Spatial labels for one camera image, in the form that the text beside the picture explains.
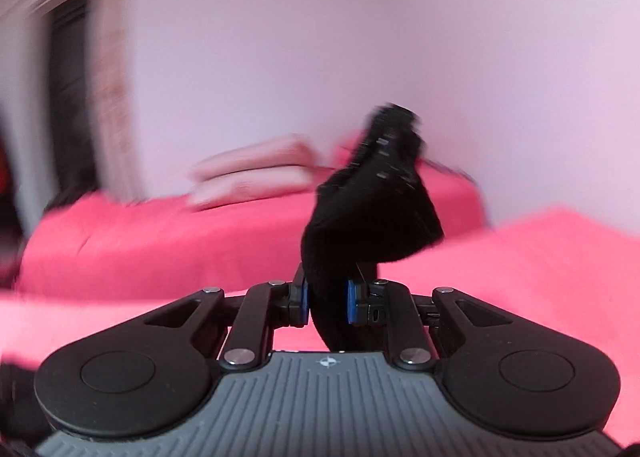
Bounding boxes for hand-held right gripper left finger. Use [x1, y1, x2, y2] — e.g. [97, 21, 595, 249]
[120, 262, 311, 372]

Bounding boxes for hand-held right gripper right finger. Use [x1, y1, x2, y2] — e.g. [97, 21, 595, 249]
[345, 277, 523, 372]

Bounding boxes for black knit pants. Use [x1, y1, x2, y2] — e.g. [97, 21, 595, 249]
[299, 104, 447, 353]

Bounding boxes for pale pink pillow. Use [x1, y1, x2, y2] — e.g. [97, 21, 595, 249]
[189, 167, 323, 212]
[190, 134, 321, 183]

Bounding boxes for pink bed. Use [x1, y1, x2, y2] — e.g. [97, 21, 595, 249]
[19, 134, 490, 299]

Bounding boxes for folded coral blanket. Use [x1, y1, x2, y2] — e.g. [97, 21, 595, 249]
[332, 133, 368, 170]

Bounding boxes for pink terry blanket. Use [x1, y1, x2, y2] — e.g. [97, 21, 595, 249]
[0, 206, 640, 448]

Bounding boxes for pink patterned curtain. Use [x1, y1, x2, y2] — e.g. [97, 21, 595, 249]
[94, 0, 138, 200]

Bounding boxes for dark window frame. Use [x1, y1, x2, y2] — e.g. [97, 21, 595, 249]
[46, 0, 101, 198]

